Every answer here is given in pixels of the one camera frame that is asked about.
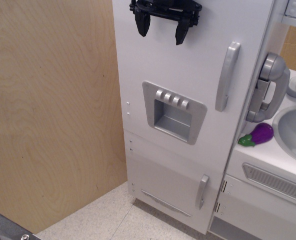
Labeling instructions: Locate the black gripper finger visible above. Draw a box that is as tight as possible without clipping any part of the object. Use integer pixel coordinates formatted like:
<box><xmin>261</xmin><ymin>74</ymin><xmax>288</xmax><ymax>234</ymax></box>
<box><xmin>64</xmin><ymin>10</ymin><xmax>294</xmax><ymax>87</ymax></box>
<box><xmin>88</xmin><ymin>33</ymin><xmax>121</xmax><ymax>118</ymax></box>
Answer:
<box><xmin>175</xmin><ymin>17</ymin><xmax>190</xmax><ymax>45</ymax></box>
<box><xmin>134</xmin><ymin>8</ymin><xmax>151</xmax><ymax>37</ymax></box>

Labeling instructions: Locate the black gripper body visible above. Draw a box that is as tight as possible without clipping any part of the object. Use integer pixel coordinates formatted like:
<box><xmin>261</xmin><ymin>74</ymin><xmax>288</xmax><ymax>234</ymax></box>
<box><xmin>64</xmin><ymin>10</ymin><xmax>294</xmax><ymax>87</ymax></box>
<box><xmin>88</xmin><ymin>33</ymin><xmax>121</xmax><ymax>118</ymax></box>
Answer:
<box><xmin>129</xmin><ymin>0</ymin><xmax>202</xmax><ymax>26</ymax></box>

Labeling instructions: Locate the white fridge door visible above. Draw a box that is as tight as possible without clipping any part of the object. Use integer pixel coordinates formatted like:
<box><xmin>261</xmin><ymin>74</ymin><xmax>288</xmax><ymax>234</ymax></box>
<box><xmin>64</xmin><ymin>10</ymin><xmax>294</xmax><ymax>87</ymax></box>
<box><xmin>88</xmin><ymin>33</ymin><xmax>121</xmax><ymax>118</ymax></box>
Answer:
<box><xmin>112</xmin><ymin>0</ymin><xmax>274</xmax><ymax>168</ymax></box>

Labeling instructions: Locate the grey ice dispenser panel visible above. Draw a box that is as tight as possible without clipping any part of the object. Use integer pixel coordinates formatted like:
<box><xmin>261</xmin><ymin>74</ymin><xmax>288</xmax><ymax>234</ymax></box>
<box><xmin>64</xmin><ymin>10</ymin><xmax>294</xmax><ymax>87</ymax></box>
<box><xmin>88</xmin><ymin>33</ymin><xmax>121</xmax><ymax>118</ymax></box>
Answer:
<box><xmin>142</xmin><ymin>81</ymin><xmax>207</xmax><ymax>145</ymax></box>

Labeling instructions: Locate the grey toy telephone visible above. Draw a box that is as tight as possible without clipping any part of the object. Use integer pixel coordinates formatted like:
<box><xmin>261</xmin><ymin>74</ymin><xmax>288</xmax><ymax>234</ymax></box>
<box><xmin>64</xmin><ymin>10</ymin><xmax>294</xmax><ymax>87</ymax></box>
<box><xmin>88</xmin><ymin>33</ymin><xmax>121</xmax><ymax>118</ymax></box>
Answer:
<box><xmin>246</xmin><ymin>52</ymin><xmax>290</xmax><ymax>123</ymax></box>

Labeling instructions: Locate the purple toy eggplant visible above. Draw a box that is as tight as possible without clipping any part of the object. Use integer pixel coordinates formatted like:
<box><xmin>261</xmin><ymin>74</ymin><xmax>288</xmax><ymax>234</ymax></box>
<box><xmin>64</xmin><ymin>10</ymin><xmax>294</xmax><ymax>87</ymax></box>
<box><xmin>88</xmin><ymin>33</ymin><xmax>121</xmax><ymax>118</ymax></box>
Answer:
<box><xmin>237</xmin><ymin>123</ymin><xmax>274</xmax><ymax>147</ymax></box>

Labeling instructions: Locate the grey toy sink basin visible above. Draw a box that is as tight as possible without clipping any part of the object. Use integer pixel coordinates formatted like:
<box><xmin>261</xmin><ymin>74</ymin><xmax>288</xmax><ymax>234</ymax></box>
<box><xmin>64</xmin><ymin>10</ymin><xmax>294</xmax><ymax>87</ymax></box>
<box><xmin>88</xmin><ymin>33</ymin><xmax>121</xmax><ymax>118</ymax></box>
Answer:
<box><xmin>272</xmin><ymin>106</ymin><xmax>296</xmax><ymax>159</ymax></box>

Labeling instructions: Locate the white lower freezer door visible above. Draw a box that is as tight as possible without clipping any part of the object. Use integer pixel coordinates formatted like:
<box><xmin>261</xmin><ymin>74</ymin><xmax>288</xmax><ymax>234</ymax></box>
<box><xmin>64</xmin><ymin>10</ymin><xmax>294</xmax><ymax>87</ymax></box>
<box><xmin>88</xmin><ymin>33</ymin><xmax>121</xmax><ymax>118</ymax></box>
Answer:
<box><xmin>124</xmin><ymin>130</ymin><xmax>223</xmax><ymax>234</ymax></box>

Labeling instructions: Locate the grey vent grille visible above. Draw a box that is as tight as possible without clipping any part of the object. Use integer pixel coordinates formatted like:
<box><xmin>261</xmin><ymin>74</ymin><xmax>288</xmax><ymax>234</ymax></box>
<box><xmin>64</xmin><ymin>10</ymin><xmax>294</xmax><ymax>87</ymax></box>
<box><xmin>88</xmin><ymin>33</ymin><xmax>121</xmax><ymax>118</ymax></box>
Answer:
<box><xmin>242</xmin><ymin>163</ymin><xmax>296</xmax><ymax>200</ymax></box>

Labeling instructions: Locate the grey fridge door handle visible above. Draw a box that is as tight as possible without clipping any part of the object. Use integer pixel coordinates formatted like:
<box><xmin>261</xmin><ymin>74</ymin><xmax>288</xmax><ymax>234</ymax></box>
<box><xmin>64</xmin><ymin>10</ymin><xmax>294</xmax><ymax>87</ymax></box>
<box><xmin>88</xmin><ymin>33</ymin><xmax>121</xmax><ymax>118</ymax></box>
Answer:
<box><xmin>215</xmin><ymin>41</ymin><xmax>241</xmax><ymax>112</ymax></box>

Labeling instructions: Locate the grey freezer door handle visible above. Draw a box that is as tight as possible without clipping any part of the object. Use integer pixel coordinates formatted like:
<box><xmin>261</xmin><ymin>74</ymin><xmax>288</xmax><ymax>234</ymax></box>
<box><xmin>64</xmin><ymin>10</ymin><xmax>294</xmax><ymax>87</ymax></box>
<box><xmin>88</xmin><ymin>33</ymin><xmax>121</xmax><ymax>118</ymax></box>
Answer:
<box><xmin>195</xmin><ymin>174</ymin><xmax>209</xmax><ymax>210</ymax></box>

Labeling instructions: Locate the black equipment box with cable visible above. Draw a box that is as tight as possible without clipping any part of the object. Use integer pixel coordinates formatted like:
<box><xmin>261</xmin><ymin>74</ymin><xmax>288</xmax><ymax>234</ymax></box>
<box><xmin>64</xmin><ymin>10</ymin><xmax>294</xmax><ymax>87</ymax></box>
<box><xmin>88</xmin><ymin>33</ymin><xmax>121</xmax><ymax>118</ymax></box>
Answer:
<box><xmin>0</xmin><ymin>214</ymin><xmax>40</xmax><ymax>240</ymax></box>

